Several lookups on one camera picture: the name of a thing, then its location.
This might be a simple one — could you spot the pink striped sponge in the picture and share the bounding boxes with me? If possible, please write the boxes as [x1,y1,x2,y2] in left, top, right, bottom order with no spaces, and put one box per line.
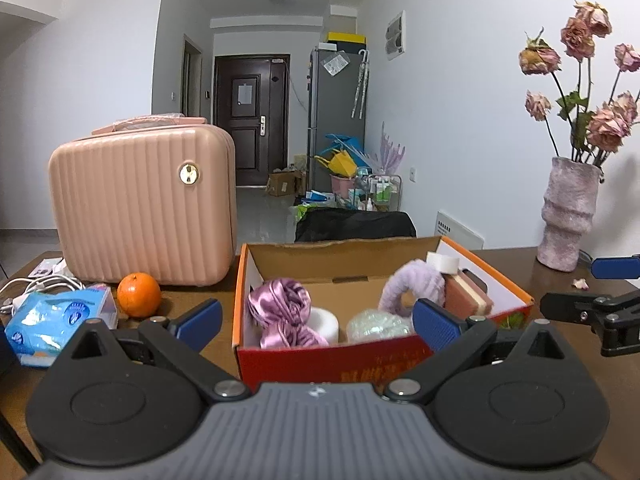
[444,272,494,320]

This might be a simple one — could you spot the blue tissue pack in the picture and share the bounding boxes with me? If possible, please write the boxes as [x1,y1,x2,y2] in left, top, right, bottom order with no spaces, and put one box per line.
[4,286,118,368]

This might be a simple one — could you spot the white cables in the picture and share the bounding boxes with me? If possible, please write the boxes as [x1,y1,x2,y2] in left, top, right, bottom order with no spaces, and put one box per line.
[0,257,87,316]

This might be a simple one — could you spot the dark brown door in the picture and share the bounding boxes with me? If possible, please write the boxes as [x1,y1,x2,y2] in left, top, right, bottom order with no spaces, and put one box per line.
[213,54,291,188]

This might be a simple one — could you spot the dried pink roses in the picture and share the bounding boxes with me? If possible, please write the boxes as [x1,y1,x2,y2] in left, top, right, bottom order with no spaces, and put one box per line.
[518,1,639,168]

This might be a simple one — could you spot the white tape roll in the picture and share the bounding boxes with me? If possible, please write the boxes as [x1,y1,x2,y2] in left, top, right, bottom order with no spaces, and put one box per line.
[425,252,459,275]

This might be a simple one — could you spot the pink suitcase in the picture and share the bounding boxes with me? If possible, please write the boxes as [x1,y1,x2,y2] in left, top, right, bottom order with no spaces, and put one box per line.
[48,115,236,286]

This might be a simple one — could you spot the purple satin scrunchie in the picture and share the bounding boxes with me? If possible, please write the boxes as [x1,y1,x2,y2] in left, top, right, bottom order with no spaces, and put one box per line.
[246,278,329,350]

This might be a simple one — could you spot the brown cardboard box on floor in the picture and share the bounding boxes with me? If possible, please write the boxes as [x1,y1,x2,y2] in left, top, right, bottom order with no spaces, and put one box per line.
[266,169,306,197]

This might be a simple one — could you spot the wall electrical panel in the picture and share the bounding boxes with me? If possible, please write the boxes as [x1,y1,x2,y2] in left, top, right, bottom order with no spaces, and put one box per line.
[385,11,406,60]

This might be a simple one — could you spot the yellow blue bags pile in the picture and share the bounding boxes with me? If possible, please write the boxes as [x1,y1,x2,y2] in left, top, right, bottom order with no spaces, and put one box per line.
[314,133,368,179]

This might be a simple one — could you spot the orange fruit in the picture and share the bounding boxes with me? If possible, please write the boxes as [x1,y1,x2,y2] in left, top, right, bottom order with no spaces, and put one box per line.
[116,272,162,318]

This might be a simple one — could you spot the grey refrigerator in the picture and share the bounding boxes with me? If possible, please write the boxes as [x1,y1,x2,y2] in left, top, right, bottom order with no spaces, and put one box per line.
[307,47,366,192]

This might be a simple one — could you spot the red cardboard box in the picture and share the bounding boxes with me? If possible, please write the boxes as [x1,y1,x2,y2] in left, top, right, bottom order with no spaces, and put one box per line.
[232,237,534,389]

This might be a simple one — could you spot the utility cart with bottles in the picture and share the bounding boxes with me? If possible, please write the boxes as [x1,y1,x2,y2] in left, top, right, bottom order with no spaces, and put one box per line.
[344,174,402,211]

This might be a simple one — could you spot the white round pad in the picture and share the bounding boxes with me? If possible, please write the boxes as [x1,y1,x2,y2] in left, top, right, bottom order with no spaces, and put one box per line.
[307,307,340,344]

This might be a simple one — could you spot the fallen rose petal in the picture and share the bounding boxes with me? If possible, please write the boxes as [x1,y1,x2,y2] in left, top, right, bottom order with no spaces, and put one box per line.
[573,278,589,290]

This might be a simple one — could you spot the purple textured vase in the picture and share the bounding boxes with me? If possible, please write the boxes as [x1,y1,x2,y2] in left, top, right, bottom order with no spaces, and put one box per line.
[537,157,602,272]

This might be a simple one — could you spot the fluffy purple headband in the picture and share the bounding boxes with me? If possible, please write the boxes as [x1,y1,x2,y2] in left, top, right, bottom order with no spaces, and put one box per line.
[378,259,446,318]

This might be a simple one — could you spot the black chair back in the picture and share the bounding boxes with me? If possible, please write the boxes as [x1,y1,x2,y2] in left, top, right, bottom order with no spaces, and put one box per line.
[295,208,416,243]

